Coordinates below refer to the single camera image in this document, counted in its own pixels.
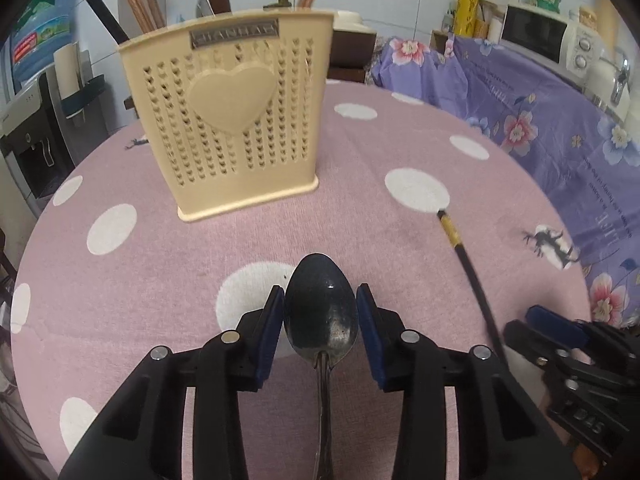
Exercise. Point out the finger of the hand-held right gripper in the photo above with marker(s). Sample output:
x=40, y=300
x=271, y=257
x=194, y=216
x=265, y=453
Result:
x=555, y=325
x=535, y=345

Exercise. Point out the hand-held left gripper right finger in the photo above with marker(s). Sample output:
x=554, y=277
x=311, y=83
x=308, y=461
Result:
x=367, y=330

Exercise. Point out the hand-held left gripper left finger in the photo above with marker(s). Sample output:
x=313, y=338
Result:
x=272, y=330

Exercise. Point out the metal spoon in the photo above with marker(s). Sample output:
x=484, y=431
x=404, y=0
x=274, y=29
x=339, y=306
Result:
x=320, y=310
x=202, y=7

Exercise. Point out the black chopstick with yellow band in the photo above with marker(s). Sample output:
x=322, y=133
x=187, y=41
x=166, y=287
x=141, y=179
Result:
x=470, y=275

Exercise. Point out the beige plastic utensil holder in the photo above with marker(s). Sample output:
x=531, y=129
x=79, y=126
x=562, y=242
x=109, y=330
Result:
x=225, y=150

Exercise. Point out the pink polka dot tablecloth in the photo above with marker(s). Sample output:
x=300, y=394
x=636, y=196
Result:
x=400, y=270

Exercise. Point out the purple floral cloth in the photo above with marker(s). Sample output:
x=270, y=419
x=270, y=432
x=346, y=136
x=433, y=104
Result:
x=550, y=125

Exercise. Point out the chrome tap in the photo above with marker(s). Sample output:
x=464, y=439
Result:
x=620, y=85

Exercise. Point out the brown cooker with white lid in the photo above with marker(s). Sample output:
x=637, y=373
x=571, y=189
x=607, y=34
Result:
x=350, y=45

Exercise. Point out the white microwave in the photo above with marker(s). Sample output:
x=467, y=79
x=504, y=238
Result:
x=530, y=32

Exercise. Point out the cardboard box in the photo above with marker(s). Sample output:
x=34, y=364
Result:
x=441, y=42

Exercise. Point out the teal roll holder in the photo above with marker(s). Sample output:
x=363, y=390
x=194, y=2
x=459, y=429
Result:
x=92, y=90

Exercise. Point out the water dispenser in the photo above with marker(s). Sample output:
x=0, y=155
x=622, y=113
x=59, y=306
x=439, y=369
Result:
x=30, y=125

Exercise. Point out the bronze faucet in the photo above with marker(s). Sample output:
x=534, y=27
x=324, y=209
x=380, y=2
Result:
x=282, y=0

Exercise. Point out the yellow roll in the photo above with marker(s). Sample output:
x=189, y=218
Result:
x=467, y=5

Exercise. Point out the blue water bottle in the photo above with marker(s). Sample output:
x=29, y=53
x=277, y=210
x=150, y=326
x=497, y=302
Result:
x=40, y=35

